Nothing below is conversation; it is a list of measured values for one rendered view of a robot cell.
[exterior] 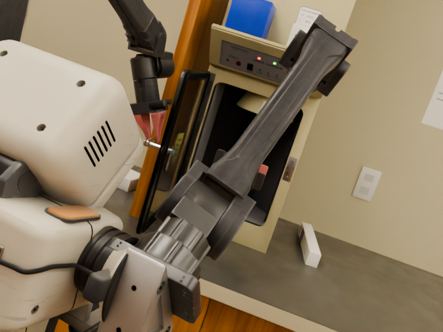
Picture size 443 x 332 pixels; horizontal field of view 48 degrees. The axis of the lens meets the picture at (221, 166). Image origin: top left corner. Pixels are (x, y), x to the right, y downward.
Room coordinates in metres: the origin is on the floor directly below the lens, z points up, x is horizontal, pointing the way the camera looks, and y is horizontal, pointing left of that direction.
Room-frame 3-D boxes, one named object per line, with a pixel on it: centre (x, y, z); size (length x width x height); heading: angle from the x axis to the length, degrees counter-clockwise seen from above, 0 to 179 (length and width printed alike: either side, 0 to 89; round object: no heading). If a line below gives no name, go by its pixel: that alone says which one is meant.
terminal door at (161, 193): (1.23, 0.13, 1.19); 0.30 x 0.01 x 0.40; 174
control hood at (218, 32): (1.32, -0.03, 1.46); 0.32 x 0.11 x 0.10; 82
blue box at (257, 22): (1.33, 0.04, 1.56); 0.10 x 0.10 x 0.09; 82
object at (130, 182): (1.58, 0.32, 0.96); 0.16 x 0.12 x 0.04; 75
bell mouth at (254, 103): (1.47, -0.07, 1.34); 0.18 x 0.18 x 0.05
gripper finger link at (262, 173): (1.29, -0.08, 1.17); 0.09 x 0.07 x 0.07; 172
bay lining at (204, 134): (1.50, -0.06, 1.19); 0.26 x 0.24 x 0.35; 82
